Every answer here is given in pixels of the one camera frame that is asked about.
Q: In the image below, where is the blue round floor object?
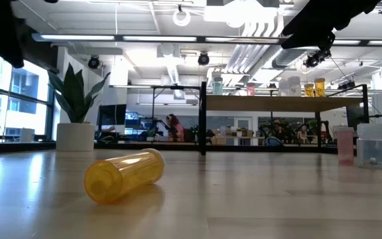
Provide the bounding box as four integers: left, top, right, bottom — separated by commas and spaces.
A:
264, 135, 284, 147

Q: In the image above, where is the black background metal frame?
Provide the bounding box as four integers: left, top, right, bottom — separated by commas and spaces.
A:
109, 84, 201, 132

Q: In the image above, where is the clear medicine bottle white cap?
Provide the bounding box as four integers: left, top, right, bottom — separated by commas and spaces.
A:
355, 123, 382, 169
286, 76, 302, 97
278, 78, 290, 97

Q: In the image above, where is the person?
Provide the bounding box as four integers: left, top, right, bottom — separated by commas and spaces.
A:
165, 113, 186, 143

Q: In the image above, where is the wooden shelf black metal frame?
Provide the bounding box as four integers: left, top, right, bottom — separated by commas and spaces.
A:
198, 81, 371, 157

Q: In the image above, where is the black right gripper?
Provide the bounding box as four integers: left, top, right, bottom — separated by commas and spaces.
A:
281, 0, 382, 52

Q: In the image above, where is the black aluminium table frame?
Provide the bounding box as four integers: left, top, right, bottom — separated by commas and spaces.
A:
0, 101, 382, 163

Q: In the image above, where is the silver ventilation duct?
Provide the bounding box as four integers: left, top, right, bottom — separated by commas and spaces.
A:
272, 48, 306, 70

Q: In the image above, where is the blue medicine bottle white cap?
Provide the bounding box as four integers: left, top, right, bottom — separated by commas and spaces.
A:
212, 76, 224, 96

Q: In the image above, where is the cluttered background workbench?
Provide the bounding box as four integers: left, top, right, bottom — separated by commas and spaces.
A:
259, 118, 334, 145

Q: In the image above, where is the white bin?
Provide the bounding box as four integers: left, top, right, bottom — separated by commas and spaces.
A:
19, 127, 36, 143

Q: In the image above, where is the green snake plant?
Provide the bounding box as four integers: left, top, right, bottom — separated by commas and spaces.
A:
47, 62, 111, 124

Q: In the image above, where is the white round plant pot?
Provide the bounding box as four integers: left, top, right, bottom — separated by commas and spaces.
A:
55, 122, 96, 153

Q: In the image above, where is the black ceiling track light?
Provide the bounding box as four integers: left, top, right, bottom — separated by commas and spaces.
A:
302, 48, 332, 69

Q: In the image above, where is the linear ceiling light fixture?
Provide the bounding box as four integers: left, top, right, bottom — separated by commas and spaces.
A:
31, 32, 382, 47

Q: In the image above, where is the background shelf with boxes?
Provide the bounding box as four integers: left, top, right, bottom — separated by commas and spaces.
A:
210, 125, 255, 146

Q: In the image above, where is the white hanging ring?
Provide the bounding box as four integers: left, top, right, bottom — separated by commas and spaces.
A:
172, 8, 192, 27

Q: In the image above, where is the black computer monitor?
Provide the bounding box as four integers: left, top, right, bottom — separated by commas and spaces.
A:
97, 104, 127, 127
346, 105, 366, 132

